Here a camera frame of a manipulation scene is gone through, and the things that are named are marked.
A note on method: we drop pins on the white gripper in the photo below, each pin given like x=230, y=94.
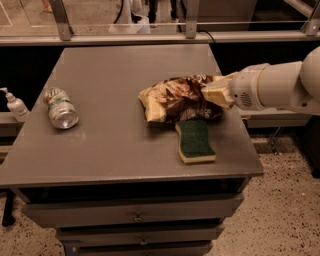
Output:
x=244, y=87

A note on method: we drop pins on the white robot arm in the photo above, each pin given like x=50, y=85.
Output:
x=292, y=86

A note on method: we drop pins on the metal railing frame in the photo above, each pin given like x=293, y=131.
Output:
x=108, y=22

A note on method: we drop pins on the white pump sanitizer bottle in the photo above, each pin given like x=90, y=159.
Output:
x=16, y=106

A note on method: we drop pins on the green yellow sponge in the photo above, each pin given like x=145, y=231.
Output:
x=194, y=146

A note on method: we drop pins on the bottom grey drawer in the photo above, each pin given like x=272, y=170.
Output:
x=197, y=248

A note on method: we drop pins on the brown chip bag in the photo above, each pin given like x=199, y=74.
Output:
x=179, y=99

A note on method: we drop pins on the silver green soda can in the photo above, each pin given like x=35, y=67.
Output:
x=61, y=111

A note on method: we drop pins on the grey drawer cabinet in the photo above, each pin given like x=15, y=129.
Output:
x=113, y=153

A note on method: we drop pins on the middle grey drawer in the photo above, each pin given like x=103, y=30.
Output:
x=142, y=235

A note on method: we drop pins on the black table leg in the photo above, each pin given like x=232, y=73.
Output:
x=8, y=218

